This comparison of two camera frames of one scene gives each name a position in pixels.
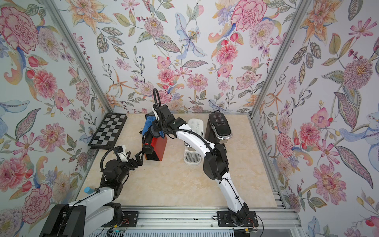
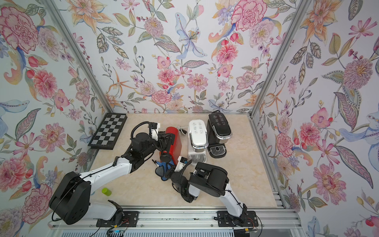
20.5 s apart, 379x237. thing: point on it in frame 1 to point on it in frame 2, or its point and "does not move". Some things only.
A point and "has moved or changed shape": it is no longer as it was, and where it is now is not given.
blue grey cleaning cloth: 150,117 to 161,170
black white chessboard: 107,134 does not move
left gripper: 140,162 to 163,144
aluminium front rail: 206,219 does not move
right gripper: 156,123 to 170,173
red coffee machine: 159,144 has moved or changed shape
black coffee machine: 217,131 does not move
